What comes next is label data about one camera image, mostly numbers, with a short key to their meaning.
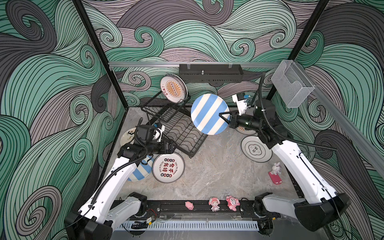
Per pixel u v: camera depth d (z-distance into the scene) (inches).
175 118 43.5
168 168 34.4
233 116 22.9
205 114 27.7
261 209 25.4
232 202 28.5
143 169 34.3
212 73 37.5
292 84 31.4
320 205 14.2
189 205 28.8
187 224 27.5
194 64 37.4
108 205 16.1
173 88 35.7
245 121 22.7
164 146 25.4
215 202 28.7
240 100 22.9
